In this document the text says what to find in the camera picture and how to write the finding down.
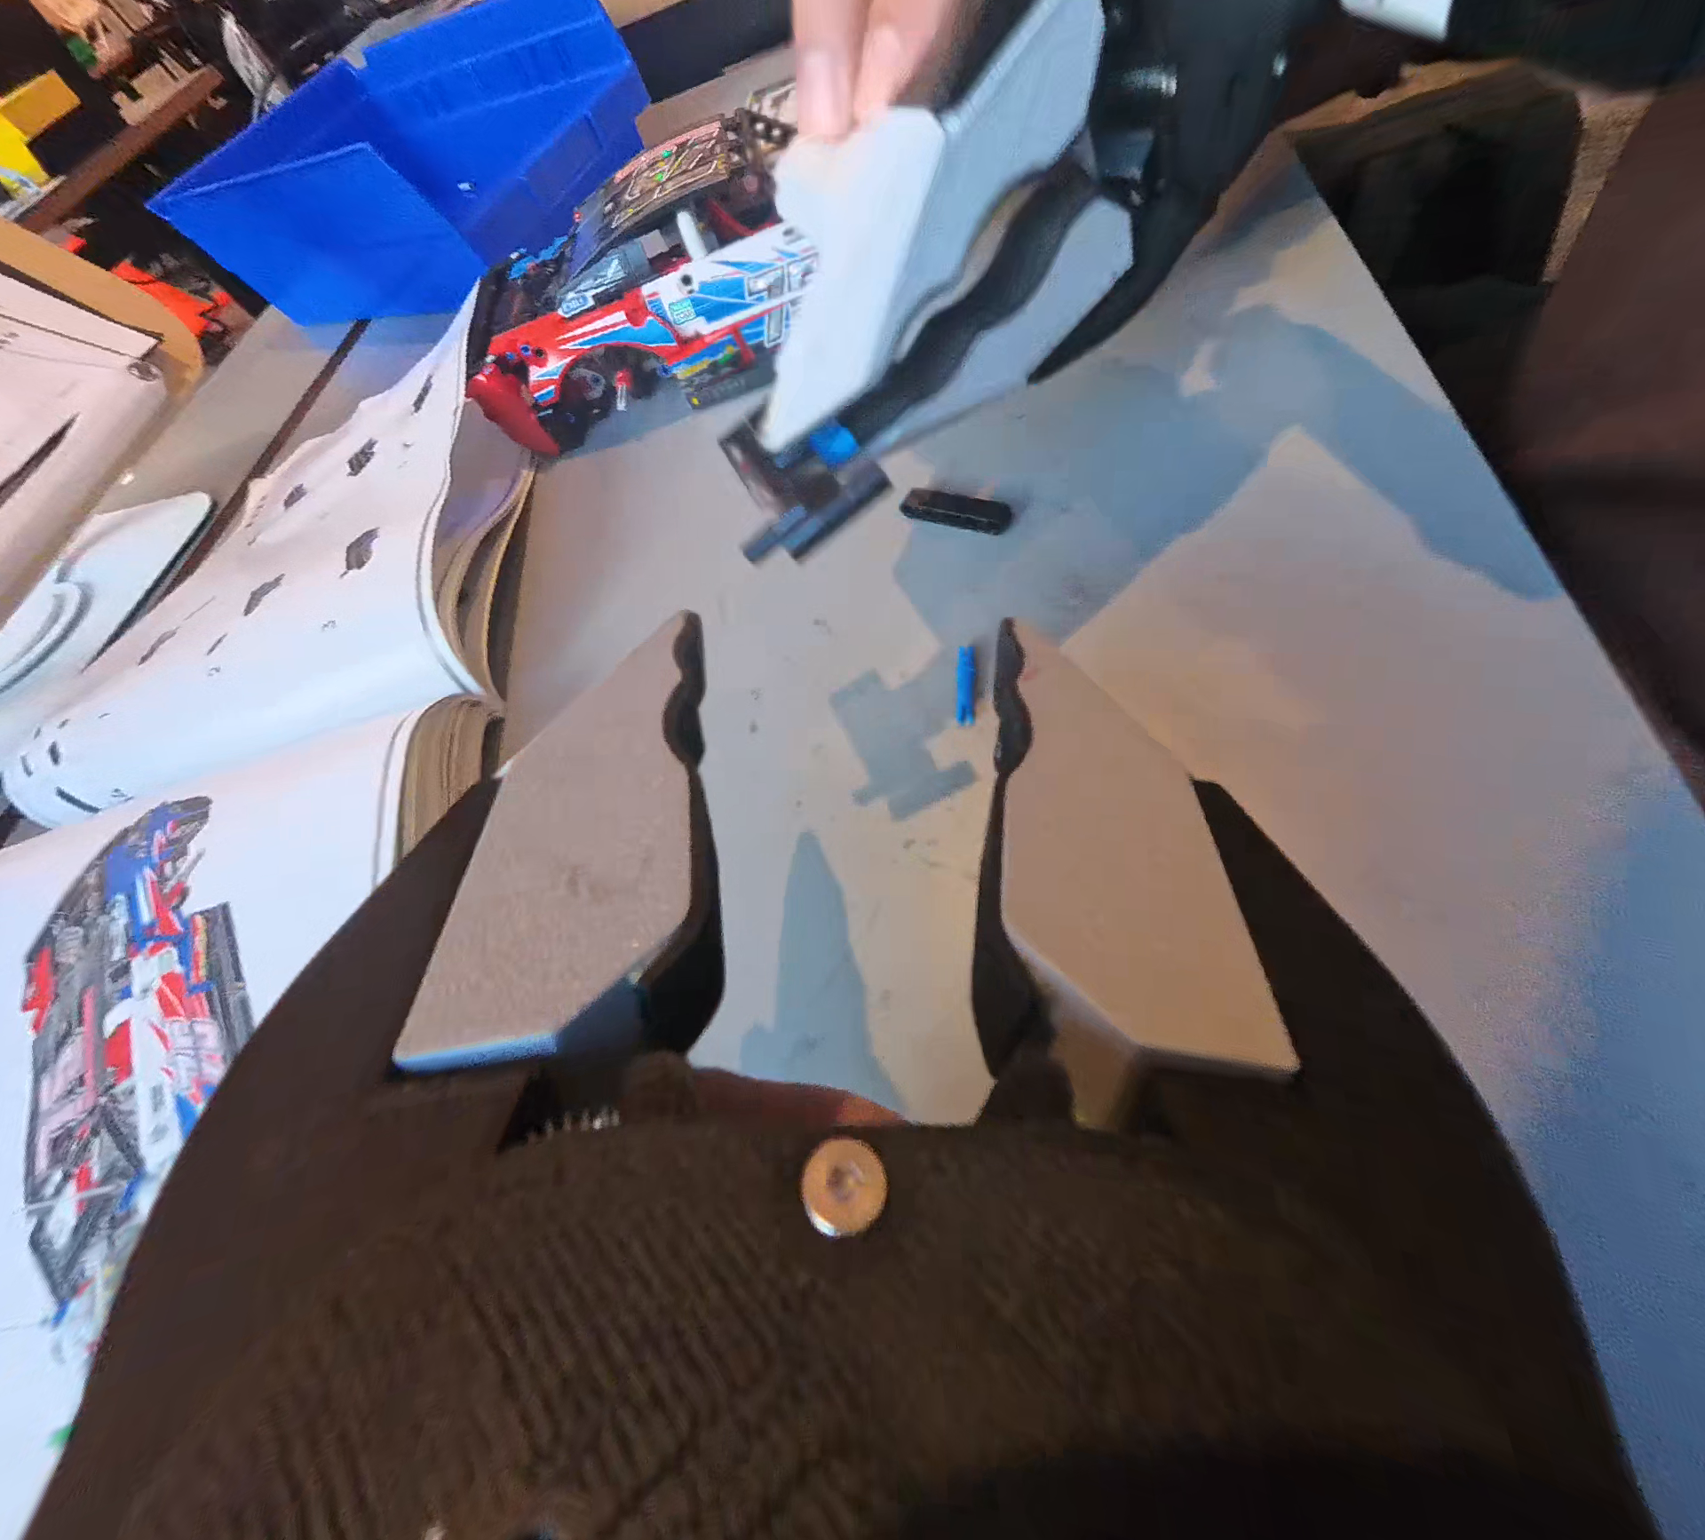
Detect open instruction book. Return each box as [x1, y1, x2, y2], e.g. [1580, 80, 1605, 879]
[0, 288, 539, 1435]

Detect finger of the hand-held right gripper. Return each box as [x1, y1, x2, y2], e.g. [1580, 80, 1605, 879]
[759, 0, 1111, 457]
[843, 167, 1145, 469]

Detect plywood board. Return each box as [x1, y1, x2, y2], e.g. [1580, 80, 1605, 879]
[0, 220, 209, 636]

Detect light grey desk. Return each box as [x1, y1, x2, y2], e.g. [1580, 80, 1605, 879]
[107, 121, 1705, 1530]

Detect red toy race car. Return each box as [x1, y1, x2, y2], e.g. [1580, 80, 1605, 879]
[466, 112, 821, 460]

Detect white tablet stand base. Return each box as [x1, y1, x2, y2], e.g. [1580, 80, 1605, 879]
[0, 490, 219, 700]

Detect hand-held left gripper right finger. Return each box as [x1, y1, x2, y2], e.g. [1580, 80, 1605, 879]
[976, 618, 1304, 1132]

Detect short black brick beam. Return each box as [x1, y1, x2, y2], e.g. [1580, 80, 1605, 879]
[899, 485, 1017, 535]

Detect black brick assembly blue pins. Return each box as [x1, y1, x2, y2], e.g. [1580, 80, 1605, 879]
[720, 418, 892, 567]

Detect printed instruction sheet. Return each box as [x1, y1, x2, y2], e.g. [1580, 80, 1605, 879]
[0, 267, 169, 503]

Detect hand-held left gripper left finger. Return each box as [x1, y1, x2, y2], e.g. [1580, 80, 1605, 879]
[390, 609, 731, 1077]

